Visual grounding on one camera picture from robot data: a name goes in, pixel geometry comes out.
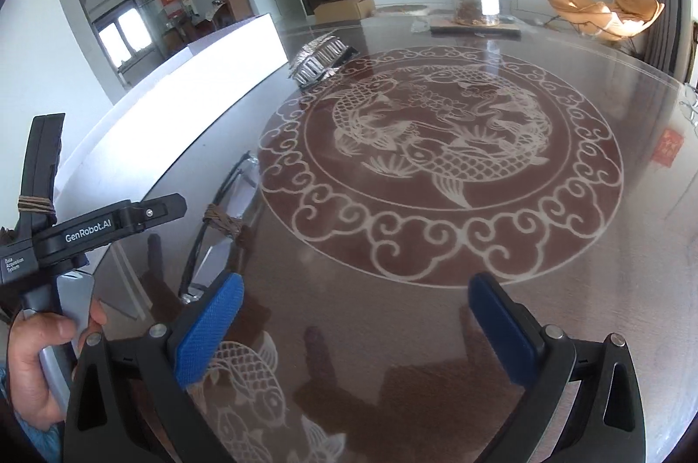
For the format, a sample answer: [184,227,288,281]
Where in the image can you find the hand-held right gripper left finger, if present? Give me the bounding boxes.
[62,272,244,463]

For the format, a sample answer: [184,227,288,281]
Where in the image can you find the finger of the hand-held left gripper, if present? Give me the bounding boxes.
[128,193,188,232]

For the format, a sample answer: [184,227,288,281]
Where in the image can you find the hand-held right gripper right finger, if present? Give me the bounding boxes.
[468,272,647,463]

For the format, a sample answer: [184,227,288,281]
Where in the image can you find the brown fish-patterned glass desktop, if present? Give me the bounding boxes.
[92,2,698,463]

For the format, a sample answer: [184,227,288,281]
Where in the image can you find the person's left hand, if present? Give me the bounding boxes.
[8,298,108,431]

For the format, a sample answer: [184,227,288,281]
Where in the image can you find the wooden sideboard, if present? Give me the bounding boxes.
[210,0,257,28]

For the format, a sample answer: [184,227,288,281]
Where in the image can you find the silver rhinestone hair clip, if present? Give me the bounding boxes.
[288,32,362,89]

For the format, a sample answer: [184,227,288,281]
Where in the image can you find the cardboard box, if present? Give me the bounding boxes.
[313,0,377,25]

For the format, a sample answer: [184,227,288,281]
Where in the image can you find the clear eyeglasses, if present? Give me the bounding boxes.
[679,84,698,126]

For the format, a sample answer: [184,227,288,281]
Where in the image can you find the wooden tray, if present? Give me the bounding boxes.
[428,13,521,40]

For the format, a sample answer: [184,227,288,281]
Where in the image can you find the orange lounge chair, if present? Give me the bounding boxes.
[545,0,666,43]

